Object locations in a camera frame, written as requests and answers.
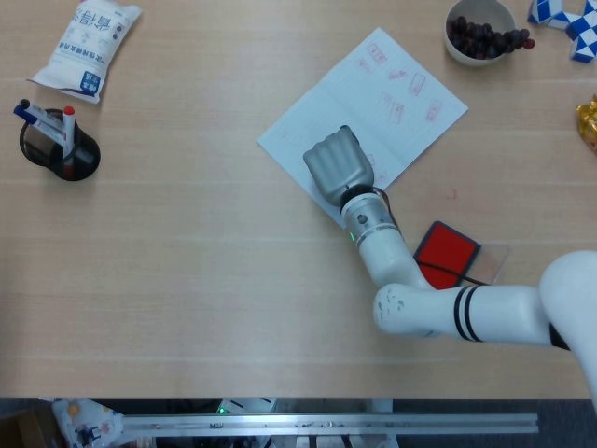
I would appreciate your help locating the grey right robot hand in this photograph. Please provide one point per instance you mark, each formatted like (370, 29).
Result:
(338, 163)

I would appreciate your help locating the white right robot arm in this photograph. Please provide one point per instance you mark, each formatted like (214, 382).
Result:
(494, 310)

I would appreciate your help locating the open lined notebook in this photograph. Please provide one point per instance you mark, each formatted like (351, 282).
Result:
(354, 93)

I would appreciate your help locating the red ink pad black case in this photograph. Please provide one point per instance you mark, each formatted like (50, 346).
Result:
(448, 252)

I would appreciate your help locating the beige round bowl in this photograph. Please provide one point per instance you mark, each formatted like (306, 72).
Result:
(466, 58)

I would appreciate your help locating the clear plastic ink pad lid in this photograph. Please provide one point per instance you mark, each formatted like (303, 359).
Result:
(492, 261)

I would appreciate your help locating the black mesh pen holder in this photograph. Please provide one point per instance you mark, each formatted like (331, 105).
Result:
(86, 161)

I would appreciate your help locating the gold foil snack package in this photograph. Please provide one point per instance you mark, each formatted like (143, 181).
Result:
(590, 121)

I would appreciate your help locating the white marker with red cap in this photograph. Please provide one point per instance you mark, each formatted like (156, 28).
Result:
(68, 126)

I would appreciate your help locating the blue white snake puzzle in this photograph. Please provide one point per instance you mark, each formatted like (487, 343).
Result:
(583, 42)

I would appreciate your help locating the white bag with blue print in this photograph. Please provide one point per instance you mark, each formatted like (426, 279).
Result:
(84, 51)

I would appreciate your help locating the blue white marker black cap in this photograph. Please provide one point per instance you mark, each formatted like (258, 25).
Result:
(37, 119)

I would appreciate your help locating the white colourful printed bag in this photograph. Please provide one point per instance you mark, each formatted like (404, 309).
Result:
(84, 420)

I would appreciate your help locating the small brown cardboard box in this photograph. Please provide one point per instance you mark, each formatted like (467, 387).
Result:
(23, 429)

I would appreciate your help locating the aluminium profile rail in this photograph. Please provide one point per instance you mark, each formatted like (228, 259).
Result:
(326, 422)

